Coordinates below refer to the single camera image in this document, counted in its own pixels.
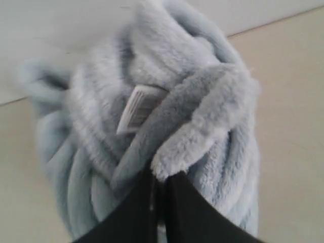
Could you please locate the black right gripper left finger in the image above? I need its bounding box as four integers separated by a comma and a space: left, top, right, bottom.
75, 167, 158, 243

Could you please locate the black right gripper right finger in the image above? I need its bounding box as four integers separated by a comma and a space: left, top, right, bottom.
164, 172, 259, 243

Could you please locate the light blue fluffy towel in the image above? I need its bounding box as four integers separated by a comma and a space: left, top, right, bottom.
18, 1, 260, 240

